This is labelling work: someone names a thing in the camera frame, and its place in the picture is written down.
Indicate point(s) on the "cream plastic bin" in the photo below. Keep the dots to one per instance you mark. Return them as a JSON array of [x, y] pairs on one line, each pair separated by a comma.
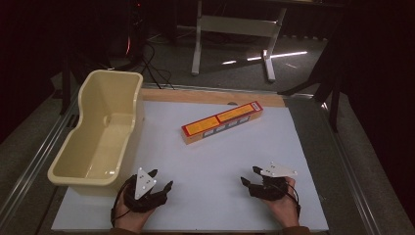
[[98, 137]]

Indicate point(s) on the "dark computer tower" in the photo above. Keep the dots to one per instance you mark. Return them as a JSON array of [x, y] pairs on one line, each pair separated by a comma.
[[132, 29]]

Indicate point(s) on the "aluminium rail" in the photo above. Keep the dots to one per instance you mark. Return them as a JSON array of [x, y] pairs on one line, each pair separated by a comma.
[[352, 176], [36, 163]]

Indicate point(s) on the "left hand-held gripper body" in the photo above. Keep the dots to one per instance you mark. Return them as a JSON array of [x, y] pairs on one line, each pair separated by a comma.
[[143, 196]]

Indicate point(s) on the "person's left hand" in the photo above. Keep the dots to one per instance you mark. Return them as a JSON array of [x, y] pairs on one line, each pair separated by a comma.
[[132, 218]]

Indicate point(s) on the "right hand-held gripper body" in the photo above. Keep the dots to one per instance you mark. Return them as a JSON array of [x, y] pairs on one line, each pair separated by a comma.
[[272, 184]]

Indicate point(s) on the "wooden board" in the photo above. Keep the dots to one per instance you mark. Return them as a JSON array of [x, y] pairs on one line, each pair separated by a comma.
[[195, 97]]

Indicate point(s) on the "person's right hand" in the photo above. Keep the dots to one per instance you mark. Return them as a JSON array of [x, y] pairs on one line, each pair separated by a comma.
[[285, 209]]

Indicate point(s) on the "white metal desk frame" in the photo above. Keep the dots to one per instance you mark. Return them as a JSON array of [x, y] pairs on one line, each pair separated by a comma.
[[235, 26]]

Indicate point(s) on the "black metal stand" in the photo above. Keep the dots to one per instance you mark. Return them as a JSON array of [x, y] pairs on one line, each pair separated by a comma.
[[326, 81], [67, 81]]

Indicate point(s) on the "long orange and red box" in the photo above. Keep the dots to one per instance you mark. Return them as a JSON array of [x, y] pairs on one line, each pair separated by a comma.
[[221, 122]]

